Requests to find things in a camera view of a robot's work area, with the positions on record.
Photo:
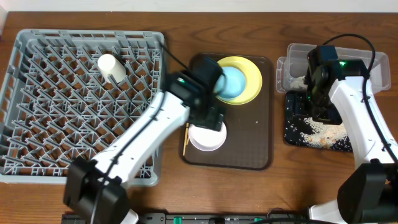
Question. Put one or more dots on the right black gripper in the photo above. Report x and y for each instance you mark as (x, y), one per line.
(330, 116)

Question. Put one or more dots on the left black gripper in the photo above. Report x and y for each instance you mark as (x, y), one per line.
(210, 119)

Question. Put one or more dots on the pink white bowl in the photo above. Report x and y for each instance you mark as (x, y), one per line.
(206, 139)

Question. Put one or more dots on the wooden chopstick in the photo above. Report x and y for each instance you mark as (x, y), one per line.
(186, 139)

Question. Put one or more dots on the light blue bowl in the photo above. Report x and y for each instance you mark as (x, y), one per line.
(230, 84)

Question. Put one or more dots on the yellow round plate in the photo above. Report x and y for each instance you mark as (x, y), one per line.
(252, 74)

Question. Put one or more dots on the white plastic cup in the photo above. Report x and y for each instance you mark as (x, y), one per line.
(109, 65)

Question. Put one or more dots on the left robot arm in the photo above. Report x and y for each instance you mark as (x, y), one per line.
(97, 189)

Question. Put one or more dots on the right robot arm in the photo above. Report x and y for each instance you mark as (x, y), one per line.
(369, 195)

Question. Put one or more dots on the grey plastic dishwasher rack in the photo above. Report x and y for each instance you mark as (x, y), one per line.
(56, 105)

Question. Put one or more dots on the spilled rice pile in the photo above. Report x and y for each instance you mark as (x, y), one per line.
(323, 133)

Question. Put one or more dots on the black rectangular tray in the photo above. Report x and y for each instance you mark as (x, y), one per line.
(295, 130)

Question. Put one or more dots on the crumpled white tissue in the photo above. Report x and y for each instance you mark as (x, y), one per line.
(298, 84)

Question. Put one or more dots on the clear plastic bin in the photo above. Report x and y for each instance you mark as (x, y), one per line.
(295, 64)

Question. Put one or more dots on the dark brown serving tray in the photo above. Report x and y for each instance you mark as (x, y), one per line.
(249, 142)

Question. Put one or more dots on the black rail with green clips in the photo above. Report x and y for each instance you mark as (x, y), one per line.
(162, 218)

